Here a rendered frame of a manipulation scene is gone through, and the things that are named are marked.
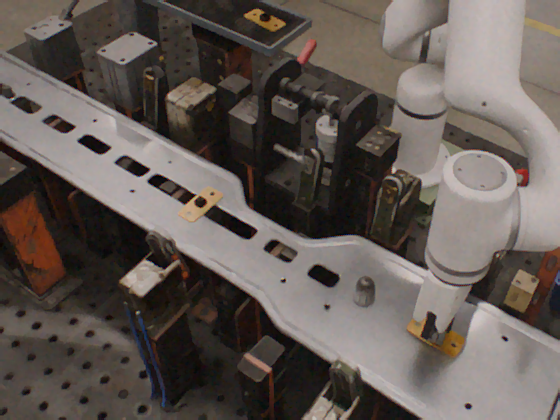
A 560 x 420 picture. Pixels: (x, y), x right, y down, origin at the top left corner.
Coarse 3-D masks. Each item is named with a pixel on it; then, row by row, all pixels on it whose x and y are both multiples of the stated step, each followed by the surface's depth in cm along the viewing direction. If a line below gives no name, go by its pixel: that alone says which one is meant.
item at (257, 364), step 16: (256, 352) 93; (272, 352) 94; (240, 368) 92; (256, 368) 92; (272, 368) 93; (240, 384) 95; (256, 384) 91; (272, 384) 95; (240, 400) 99; (256, 400) 95; (272, 400) 98; (256, 416) 102; (272, 416) 103
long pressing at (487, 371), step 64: (0, 64) 139; (0, 128) 124; (128, 128) 126; (128, 192) 114; (192, 192) 115; (192, 256) 105; (256, 256) 105; (320, 256) 106; (384, 256) 106; (320, 320) 97; (384, 320) 97; (512, 320) 98; (384, 384) 90; (448, 384) 90; (512, 384) 91
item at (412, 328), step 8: (424, 320) 97; (408, 328) 95; (416, 328) 96; (448, 336) 95; (456, 336) 95; (432, 344) 94; (448, 344) 94; (456, 344) 94; (448, 352) 93; (456, 352) 93
